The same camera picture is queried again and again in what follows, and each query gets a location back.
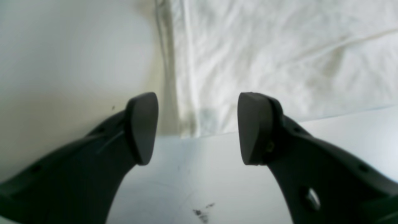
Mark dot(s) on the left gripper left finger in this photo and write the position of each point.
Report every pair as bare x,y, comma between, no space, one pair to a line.
77,183

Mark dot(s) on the white printed T-shirt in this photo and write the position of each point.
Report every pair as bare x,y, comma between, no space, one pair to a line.
319,58

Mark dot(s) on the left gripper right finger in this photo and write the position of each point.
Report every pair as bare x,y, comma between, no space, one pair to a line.
321,183

